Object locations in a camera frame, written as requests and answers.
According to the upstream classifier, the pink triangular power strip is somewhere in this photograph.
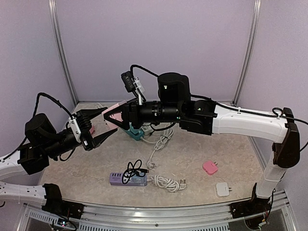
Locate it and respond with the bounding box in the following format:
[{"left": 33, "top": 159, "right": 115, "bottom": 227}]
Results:
[{"left": 89, "top": 125, "right": 95, "bottom": 135}]

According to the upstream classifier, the left aluminium frame post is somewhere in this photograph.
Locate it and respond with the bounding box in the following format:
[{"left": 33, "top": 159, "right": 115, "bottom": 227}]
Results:
[{"left": 48, "top": 0, "right": 79, "bottom": 106}]

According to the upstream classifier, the aluminium front rail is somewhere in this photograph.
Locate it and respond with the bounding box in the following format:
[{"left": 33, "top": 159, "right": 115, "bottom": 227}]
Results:
[{"left": 17, "top": 191, "right": 298, "bottom": 231}]

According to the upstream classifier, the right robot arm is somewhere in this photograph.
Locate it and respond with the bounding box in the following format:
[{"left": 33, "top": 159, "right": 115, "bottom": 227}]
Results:
[{"left": 103, "top": 70, "right": 304, "bottom": 214}]

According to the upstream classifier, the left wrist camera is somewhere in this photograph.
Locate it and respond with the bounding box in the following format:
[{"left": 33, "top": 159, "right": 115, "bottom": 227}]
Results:
[{"left": 68, "top": 117, "right": 89, "bottom": 149}]

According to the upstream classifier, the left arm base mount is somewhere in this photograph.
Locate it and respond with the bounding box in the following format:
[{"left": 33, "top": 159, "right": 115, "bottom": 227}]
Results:
[{"left": 41, "top": 183, "right": 84, "bottom": 219}]

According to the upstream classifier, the white power strip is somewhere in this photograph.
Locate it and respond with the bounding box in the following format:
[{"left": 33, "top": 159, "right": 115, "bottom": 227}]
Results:
[{"left": 96, "top": 103, "right": 153, "bottom": 136}]

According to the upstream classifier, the purple power strip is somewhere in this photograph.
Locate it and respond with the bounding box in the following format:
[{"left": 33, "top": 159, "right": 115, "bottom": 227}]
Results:
[{"left": 108, "top": 172, "right": 188, "bottom": 193}]

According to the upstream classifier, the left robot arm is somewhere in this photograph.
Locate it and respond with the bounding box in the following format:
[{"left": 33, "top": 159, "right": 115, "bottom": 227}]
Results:
[{"left": 0, "top": 92, "right": 117, "bottom": 214}]

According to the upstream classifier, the aluminium frame post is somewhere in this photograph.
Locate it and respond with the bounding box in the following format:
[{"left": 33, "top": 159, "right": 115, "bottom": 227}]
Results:
[
  {"left": 232, "top": 0, "right": 262, "bottom": 106},
  {"left": 48, "top": 0, "right": 79, "bottom": 106}
]

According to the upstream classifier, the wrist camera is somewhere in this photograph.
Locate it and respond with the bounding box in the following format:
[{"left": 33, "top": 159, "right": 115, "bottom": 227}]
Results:
[
  {"left": 68, "top": 117, "right": 89, "bottom": 149},
  {"left": 121, "top": 71, "right": 146, "bottom": 105}
]

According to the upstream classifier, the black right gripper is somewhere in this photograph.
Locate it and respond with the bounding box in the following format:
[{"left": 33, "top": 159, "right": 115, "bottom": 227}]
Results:
[{"left": 103, "top": 97, "right": 182, "bottom": 130}]

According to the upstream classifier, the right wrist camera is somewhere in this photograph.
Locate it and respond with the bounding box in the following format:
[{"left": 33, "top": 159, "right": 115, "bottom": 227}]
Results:
[{"left": 121, "top": 71, "right": 146, "bottom": 105}]

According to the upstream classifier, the right aluminium frame post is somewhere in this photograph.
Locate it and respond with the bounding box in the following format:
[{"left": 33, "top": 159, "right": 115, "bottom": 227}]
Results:
[{"left": 232, "top": 0, "right": 262, "bottom": 106}]

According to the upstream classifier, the pink flat charger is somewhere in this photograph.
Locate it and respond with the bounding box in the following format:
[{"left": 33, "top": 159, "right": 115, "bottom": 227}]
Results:
[{"left": 202, "top": 160, "right": 218, "bottom": 176}]

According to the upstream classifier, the white flat charger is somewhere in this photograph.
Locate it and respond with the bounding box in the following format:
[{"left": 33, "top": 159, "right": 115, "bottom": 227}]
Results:
[{"left": 216, "top": 182, "right": 232, "bottom": 197}]

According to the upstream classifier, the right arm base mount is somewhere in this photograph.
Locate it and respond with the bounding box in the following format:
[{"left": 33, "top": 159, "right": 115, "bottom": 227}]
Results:
[{"left": 230, "top": 183, "right": 272, "bottom": 218}]

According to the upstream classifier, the pink cube socket adapter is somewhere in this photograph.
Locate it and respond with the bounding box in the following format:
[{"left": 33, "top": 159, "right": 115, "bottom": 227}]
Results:
[{"left": 102, "top": 101, "right": 126, "bottom": 130}]

